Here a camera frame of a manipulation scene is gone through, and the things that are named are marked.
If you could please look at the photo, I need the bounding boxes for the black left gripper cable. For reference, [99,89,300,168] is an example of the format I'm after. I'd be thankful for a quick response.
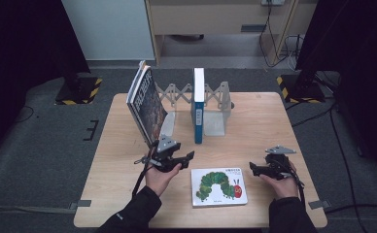
[131,154,154,198]

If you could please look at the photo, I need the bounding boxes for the black floor cable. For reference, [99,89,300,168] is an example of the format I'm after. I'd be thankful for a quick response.
[285,96,369,233]
[324,203,377,216]

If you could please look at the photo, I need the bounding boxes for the thick blue book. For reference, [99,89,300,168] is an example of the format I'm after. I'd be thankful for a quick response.
[192,67,207,145]

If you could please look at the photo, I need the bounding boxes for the white power strip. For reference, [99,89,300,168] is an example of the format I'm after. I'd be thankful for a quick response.
[260,0,286,7]

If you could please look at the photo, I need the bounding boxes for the dark curtain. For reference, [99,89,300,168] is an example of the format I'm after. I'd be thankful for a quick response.
[0,0,91,163]
[294,0,377,183]

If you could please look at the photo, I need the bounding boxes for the white caterpillar picture book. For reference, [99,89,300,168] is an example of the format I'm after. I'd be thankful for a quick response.
[190,167,249,208]

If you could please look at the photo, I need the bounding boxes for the person's right hand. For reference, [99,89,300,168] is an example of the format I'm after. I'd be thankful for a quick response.
[268,160,299,200]

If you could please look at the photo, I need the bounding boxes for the dark illustrated book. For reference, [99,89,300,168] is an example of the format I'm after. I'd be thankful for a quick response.
[125,59,169,149]

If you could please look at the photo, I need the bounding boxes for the black hanging cables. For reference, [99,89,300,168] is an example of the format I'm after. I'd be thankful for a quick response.
[257,3,305,70]

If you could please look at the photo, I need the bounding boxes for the grey metal extendable book stand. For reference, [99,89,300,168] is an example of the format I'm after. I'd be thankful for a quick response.
[154,81,235,138]

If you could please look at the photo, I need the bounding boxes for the grey floor cable cover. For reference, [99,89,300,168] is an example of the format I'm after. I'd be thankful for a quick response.
[0,205,78,216]

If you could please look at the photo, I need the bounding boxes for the person's left hand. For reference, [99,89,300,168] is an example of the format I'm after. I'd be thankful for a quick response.
[144,161,183,198]

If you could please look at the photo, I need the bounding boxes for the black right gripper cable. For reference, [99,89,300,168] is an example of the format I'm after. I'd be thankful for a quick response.
[287,163,307,208]

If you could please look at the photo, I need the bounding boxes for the black stand base striped edge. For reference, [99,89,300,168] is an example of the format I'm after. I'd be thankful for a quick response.
[54,76,104,107]
[276,73,326,105]

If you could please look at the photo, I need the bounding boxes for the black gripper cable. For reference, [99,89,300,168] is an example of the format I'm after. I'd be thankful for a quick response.
[287,163,307,208]
[131,154,154,198]

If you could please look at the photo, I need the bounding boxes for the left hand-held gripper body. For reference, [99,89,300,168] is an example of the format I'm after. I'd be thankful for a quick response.
[142,135,182,173]

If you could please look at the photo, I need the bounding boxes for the light wooden cabinet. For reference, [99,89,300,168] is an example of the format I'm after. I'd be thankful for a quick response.
[144,0,319,67]

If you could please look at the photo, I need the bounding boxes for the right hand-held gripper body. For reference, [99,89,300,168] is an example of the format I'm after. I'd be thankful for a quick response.
[264,145,297,181]

